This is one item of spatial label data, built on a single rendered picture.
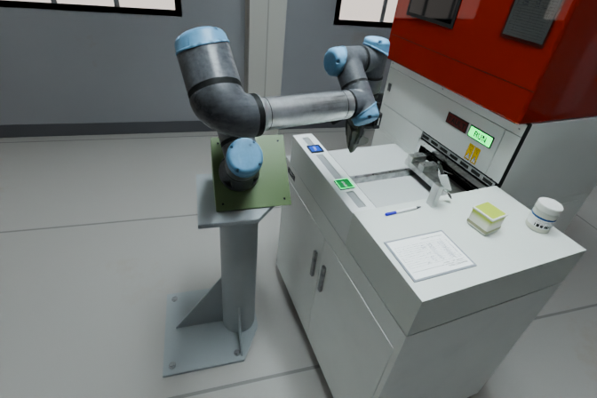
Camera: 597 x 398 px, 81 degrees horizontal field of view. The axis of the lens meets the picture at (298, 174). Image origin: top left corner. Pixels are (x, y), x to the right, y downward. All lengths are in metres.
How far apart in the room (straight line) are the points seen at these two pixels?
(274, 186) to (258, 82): 2.00
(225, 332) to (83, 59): 2.54
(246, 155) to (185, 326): 1.11
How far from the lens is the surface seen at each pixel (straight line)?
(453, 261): 1.08
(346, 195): 1.20
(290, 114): 0.80
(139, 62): 3.47
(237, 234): 1.42
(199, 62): 0.76
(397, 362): 1.17
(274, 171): 1.35
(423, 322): 1.04
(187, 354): 1.91
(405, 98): 1.87
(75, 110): 3.74
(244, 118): 0.74
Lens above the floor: 1.65
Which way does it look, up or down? 33 degrees down
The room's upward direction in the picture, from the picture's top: 6 degrees clockwise
